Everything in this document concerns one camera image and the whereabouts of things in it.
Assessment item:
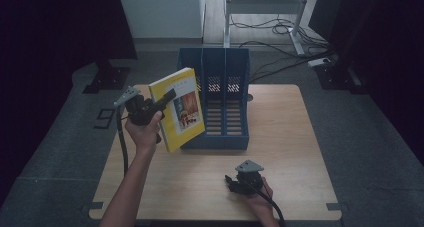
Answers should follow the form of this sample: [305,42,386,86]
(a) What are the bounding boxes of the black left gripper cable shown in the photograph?
[114,105,131,178]

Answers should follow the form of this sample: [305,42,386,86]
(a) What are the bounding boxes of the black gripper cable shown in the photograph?
[244,178,287,227]
[114,105,131,178]

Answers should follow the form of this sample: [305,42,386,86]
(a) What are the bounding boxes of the dark curtain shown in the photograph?
[308,0,424,165]
[0,0,138,201]

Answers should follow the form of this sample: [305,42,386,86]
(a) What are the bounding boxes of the black floor cables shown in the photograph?
[229,15,336,85]

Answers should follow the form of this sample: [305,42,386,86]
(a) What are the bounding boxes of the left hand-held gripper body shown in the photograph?
[113,86,158,127]

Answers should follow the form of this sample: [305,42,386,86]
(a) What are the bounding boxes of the person's left hand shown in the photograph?
[125,111,164,153]

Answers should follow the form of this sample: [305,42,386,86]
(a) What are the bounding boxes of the white wall panel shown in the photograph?
[116,0,206,45]

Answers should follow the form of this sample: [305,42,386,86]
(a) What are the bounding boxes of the black stand base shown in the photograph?
[82,58,132,95]
[314,61,370,95]

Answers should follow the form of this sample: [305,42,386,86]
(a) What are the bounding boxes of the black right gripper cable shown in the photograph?
[244,178,287,227]

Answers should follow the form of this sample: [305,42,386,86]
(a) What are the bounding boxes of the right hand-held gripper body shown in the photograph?
[234,159,265,197]

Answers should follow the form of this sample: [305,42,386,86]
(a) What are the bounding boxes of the blue plastic file rack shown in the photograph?
[176,46,251,151]

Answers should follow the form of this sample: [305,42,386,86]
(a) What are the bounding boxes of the yellow book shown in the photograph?
[148,66,207,154]

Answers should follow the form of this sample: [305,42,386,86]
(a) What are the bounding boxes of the white metal desk frame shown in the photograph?
[223,0,312,57]

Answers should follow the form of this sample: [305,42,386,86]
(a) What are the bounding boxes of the person's right hand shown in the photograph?
[245,176,276,220]

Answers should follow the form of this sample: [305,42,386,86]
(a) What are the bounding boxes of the white power strip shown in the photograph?
[307,57,332,69]

